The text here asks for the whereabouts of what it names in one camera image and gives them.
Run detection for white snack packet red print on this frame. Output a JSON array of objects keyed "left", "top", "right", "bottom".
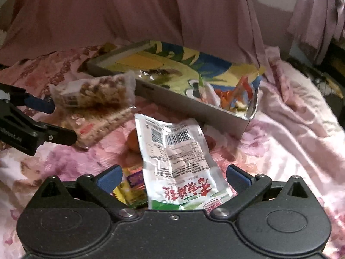
[{"left": 134, "top": 113, "right": 234, "bottom": 211}]

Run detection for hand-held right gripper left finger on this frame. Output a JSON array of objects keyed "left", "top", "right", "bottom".
[{"left": 40, "top": 165, "right": 139, "bottom": 221}]

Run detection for yellow purple snack packet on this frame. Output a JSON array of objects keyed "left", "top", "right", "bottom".
[{"left": 113, "top": 166, "right": 149, "bottom": 209}]

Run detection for pink curtain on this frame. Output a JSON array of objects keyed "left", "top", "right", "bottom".
[{"left": 0, "top": 0, "right": 271, "bottom": 83}]

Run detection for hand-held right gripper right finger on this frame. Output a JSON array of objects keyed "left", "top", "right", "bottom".
[{"left": 209, "top": 164, "right": 306, "bottom": 220}]

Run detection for dark shelf unit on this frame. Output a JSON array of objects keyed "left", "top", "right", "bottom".
[{"left": 315, "top": 0, "right": 345, "bottom": 101}]

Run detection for pink wafer snack packet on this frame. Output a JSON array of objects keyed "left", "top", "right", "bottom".
[{"left": 63, "top": 106, "right": 132, "bottom": 149}]

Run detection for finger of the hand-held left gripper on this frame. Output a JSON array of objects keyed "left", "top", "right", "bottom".
[
  {"left": 40, "top": 124, "right": 78, "bottom": 147},
  {"left": 0, "top": 83, "right": 55, "bottom": 114}
]

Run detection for pink floral blanket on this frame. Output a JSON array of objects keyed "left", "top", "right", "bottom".
[{"left": 0, "top": 41, "right": 345, "bottom": 259}]

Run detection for hanging pink cloth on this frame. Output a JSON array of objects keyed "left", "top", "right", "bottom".
[{"left": 286, "top": 0, "right": 343, "bottom": 66}]

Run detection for grey box with colourful lining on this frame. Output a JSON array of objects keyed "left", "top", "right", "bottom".
[{"left": 86, "top": 40, "right": 266, "bottom": 140}]

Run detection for clear nut snack packet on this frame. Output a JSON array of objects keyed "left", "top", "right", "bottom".
[{"left": 49, "top": 71, "right": 136, "bottom": 109}]

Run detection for orange red wrapper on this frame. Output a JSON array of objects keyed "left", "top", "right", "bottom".
[{"left": 216, "top": 75, "right": 255, "bottom": 109}]

